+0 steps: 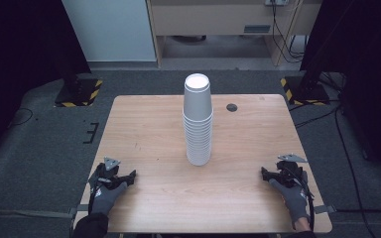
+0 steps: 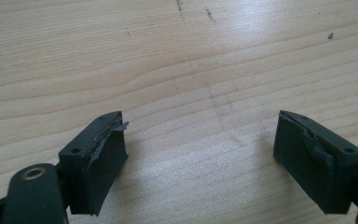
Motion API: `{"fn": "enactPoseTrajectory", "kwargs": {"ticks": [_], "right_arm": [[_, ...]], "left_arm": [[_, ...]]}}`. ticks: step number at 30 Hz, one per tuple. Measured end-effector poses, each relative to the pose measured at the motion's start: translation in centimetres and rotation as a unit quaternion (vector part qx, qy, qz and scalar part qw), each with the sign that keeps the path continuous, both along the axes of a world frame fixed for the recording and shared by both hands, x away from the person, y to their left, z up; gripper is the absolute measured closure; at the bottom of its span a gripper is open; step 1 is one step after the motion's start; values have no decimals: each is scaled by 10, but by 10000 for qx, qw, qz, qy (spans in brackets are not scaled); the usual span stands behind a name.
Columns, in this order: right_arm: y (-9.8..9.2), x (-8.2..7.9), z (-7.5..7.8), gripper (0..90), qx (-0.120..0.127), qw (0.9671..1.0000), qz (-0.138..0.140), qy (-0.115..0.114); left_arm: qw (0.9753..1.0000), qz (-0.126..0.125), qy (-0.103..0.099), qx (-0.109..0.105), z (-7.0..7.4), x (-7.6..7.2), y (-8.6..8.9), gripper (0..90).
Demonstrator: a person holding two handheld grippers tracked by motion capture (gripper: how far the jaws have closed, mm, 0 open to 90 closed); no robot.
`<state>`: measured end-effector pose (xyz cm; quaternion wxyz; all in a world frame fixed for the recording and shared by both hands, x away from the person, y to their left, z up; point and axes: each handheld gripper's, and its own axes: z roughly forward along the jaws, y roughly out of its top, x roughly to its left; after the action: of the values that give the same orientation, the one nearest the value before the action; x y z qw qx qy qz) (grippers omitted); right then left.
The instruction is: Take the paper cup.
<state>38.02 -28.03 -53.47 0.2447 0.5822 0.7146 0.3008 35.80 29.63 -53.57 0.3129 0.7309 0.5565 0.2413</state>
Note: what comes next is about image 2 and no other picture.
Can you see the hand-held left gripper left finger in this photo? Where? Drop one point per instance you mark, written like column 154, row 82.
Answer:
column 90, row 168

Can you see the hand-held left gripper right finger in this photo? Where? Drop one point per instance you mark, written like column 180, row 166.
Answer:
column 310, row 168

